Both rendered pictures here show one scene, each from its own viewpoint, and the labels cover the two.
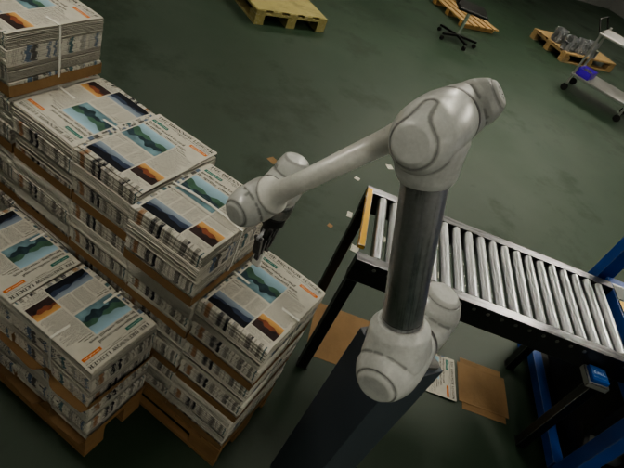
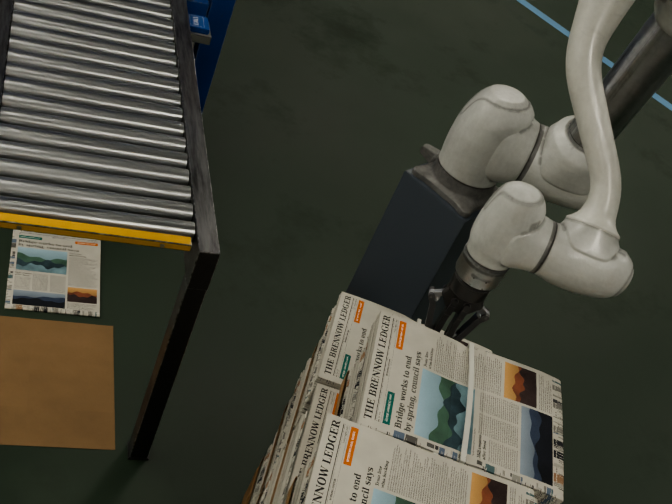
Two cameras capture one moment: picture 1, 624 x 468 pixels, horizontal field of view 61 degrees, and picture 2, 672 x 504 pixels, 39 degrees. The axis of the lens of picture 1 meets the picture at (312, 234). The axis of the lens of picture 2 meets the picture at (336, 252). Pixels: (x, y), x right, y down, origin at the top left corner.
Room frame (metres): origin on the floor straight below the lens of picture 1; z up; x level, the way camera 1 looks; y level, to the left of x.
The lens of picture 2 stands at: (1.99, 1.38, 2.20)
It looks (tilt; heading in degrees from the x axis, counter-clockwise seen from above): 38 degrees down; 249
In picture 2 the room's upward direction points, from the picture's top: 25 degrees clockwise
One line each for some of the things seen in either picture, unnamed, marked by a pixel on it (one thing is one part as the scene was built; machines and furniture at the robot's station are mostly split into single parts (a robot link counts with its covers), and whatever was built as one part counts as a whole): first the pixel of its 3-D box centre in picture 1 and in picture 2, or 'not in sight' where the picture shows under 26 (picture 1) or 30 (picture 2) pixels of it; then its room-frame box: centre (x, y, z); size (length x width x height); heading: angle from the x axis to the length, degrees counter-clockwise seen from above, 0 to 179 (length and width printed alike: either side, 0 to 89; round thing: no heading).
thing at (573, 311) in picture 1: (570, 305); (95, 1); (2.03, -1.24, 0.77); 0.47 x 0.05 x 0.05; 6
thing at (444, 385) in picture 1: (424, 369); (55, 269); (1.98, -0.88, 0.00); 0.37 x 0.28 x 0.01; 96
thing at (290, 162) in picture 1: (286, 179); (514, 225); (1.23, 0.13, 1.30); 0.13 x 0.11 x 0.16; 161
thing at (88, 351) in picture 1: (48, 331); not in sight; (1.07, 0.76, 0.30); 0.76 x 0.30 x 0.60; 74
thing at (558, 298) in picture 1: (558, 300); (95, 12); (2.02, -1.17, 0.77); 0.47 x 0.05 x 0.05; 6
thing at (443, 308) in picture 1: (425, 318); (492, 132); (1.09, -0.39, 1.17); 0.18 x 0.16 x 0.22; 161
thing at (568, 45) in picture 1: (577, 45); not in sight; (10.10, -2.77, 0.19); 1.35 x 0.93 x 0.38; 130
